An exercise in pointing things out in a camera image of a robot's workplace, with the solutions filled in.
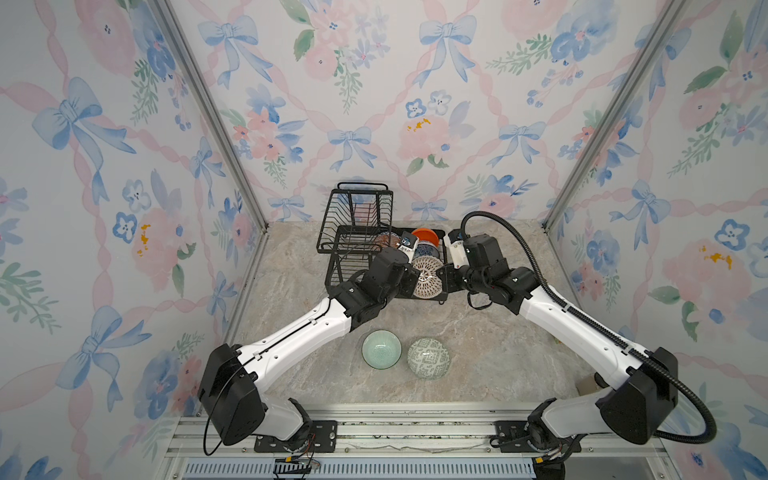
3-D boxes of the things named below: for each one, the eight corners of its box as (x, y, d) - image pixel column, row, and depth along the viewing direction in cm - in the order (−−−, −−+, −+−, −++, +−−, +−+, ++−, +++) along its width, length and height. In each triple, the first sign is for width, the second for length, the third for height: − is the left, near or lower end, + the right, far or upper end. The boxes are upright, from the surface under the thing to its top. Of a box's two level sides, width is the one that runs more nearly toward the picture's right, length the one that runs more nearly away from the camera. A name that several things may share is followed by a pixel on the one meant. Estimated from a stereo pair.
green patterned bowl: (408, 379, 85) (409, 374, 81) (406, 343, 92) (407, 337, 88) (449, 379, 85) (452, 374, 81) (445, 343, 92) (447, 337, 88)
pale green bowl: (361, 371, 86) (360, 365, 82) (363, 338, 93) (362, 330, 88) (401, 371, 86) (401, 365, 82) (400, 338, 93) (400, 330, 88)
